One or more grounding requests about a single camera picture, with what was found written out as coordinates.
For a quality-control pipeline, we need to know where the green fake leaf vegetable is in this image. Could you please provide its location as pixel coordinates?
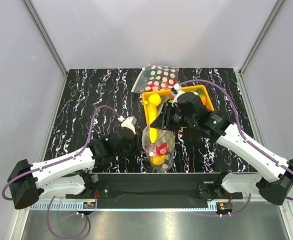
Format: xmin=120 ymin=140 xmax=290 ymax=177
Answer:
xmin=165 ymin=132 xmax=175 ymax=151

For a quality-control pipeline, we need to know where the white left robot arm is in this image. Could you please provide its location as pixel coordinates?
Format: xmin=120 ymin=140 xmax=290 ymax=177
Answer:
xmin=7 ymin=126 xmax=138 ymax=210

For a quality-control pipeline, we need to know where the yellow fake pear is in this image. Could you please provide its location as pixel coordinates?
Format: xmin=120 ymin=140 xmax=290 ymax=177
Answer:
xmin=150 ymin=155 xmax=166 ymax=166

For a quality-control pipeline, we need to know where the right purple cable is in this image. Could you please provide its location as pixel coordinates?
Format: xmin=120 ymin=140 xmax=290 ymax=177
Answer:
xmin=177 ymin=79 xmax=293 ymax=201

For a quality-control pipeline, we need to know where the clear zip top bag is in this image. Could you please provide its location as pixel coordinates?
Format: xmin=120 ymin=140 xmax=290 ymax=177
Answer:
xmin=141 ymin=125 xmax=175 ymax=173

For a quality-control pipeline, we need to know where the purple cable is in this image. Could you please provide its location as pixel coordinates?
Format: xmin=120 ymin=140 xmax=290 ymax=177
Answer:
xmin=177 ymin=79 xmax=293 ymax=201
xmin=1 ymin=105 xmax=124 ymax=201

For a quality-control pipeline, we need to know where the yellow fake lemon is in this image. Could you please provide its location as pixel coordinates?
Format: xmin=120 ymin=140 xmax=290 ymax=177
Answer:
xmin=147 ymin=93 xmax=162 ymax=107

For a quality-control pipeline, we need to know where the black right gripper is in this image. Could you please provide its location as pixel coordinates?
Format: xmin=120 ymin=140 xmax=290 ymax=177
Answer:
xmin=150 ymin=101 xmax=197 ymax=132

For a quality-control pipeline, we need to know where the yellow fake banana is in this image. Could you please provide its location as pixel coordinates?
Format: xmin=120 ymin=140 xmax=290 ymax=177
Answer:
xmin=146 ymin=102 xmax=159 ymax=143

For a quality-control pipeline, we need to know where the small fake carrot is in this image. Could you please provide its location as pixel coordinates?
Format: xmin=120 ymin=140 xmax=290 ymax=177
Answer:
xmin=196 ymin=88 xmax=207 ymax=106

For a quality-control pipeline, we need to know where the polka dot zip bag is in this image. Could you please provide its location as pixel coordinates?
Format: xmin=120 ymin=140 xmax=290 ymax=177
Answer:
xmin=131 ymin=64 xmax=179 ymax=93

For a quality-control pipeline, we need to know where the yellow plastic bin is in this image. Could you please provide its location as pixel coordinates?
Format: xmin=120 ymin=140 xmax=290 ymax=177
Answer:
xmin=142 ymin=84 xmax=215 ymax=131

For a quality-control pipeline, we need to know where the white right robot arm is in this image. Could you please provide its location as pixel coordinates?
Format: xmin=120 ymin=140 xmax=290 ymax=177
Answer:
xmin=150 ymin=91 xmax=293 ymax=206

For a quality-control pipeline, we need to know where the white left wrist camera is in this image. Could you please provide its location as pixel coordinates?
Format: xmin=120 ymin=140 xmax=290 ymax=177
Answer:
xmin=118 ymin=116 xmax=137 ymax=134

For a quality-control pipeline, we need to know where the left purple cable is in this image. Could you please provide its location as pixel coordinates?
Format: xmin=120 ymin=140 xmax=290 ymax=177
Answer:
xmin=1 ymin=105 xmax=124 ymax=201

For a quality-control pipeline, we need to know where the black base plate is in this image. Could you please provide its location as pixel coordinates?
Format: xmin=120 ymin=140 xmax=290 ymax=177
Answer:
xmin=66 ymin=172 xmax=243 ymax=200

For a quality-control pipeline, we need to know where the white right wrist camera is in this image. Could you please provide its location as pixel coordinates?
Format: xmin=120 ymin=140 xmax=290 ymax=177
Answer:
xmin=171 ymin=83 xmax=186 ymax=107

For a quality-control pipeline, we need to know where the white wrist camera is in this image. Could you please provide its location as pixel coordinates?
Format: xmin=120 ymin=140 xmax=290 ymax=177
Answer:
xmin=118 ymin=116 xmax=137 ymax=134
xmin=171 ymin=83 xmax=186 ymax=107

